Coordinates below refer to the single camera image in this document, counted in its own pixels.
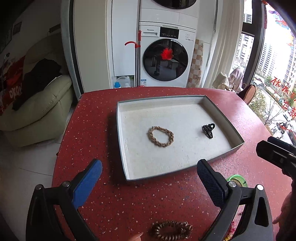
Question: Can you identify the brown spiral hair tie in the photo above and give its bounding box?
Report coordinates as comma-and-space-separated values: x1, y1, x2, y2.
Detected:
150, 220, 194, 241

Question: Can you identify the black garment on sofa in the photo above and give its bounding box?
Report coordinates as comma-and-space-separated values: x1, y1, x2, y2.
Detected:
12, 58, 62, 111

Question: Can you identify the black hair claw clip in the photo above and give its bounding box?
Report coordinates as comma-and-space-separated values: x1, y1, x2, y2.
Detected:
202, 123, 215, 139

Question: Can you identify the blue cap detergent bottle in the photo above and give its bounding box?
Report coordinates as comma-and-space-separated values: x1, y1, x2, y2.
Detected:
114, 82, 121, 88

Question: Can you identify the green translucent bangle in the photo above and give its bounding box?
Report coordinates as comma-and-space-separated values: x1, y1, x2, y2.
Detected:
227, 174, 248, 187

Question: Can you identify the person right hand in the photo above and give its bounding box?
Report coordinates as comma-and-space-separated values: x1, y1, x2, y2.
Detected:
273, 191, 296, 241

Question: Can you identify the beige braided bracelet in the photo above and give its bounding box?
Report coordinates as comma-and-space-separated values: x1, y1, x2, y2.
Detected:
147, 126, 175, 148

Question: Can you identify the grey jewelry tray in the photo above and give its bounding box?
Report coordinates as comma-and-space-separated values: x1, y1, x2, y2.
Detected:
116, 95, 244, 181

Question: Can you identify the red mop handle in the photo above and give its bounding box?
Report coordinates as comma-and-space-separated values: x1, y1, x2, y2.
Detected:
125, 30, 142, 87

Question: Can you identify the brown wooden chair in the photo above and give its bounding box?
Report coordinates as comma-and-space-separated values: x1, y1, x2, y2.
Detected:
237, 84, 256, 105

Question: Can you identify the checkered hanging cloth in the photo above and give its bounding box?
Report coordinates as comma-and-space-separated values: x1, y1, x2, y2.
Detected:
187, 39, 203, 88

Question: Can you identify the cream sofa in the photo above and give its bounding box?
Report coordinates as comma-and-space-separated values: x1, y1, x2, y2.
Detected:
1, 33, 74, 147

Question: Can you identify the white front-load washing machine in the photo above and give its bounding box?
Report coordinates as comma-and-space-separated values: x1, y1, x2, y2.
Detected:
139, 22, 196, 88

